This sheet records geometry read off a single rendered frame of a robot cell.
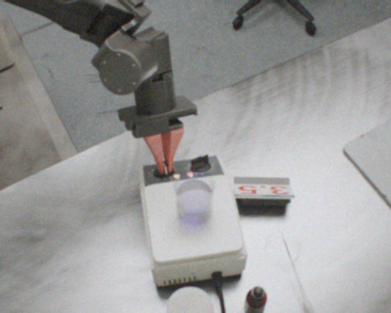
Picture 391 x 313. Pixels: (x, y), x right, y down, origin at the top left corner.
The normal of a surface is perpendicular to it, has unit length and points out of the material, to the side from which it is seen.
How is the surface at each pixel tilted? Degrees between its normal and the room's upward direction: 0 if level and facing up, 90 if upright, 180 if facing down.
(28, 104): 0
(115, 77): 63
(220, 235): 0
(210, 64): 0
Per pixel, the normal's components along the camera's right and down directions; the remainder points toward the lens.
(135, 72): -0.29, 0.42
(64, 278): -0.01, -0.58
